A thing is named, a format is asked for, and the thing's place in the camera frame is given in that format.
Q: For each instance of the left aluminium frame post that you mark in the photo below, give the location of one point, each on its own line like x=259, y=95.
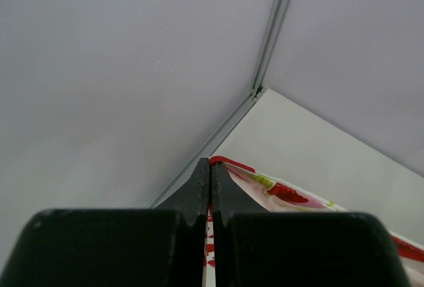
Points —
x=274, y=24

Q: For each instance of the red poppy print skirt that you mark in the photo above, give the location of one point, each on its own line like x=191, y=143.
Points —
x=278, y=195

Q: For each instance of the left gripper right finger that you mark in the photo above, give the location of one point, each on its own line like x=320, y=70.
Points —
x=255, y=247

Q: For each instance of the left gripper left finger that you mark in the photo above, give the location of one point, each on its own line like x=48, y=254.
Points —
x=164, y=246

